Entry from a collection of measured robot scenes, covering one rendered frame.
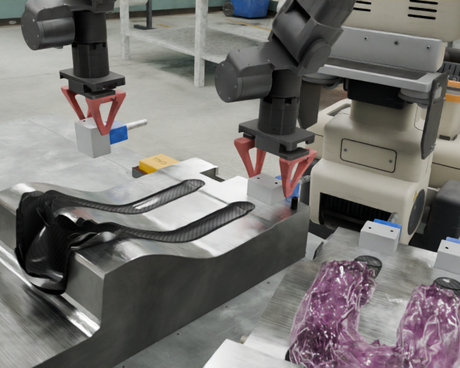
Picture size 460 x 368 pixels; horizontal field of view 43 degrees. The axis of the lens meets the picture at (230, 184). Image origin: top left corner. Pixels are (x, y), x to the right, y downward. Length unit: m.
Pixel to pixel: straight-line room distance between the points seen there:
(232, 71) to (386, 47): 0.46
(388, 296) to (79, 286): 0.35
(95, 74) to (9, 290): 0.38
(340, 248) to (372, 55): 0.46
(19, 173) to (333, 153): 0.66
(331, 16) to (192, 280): 0.38
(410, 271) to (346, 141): 0.49
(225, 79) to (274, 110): 0.09
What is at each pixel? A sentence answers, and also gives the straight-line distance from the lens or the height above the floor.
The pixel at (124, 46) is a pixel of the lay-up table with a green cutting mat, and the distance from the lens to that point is 5.75.
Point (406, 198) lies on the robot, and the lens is 1.22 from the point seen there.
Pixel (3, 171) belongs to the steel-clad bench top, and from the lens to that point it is 1.26.
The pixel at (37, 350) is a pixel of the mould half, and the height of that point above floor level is 0.86.
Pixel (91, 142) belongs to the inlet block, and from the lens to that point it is 1.00.
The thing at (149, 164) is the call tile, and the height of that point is 0.84.
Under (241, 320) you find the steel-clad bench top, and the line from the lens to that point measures 0.79.
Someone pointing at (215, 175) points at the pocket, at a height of 0.87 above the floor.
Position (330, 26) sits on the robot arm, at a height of 1.16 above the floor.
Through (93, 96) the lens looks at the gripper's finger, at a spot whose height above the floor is 1.02.
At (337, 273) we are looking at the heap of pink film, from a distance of 0.68.
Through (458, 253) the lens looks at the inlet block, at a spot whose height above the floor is 0.88.
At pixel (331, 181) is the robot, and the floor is 0.78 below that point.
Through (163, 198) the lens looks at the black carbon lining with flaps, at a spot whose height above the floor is 0.88.
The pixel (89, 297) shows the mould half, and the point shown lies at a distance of 0.68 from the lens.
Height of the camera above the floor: 1.28
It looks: 24 degrees down
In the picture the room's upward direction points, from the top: 3 degrees clockwise
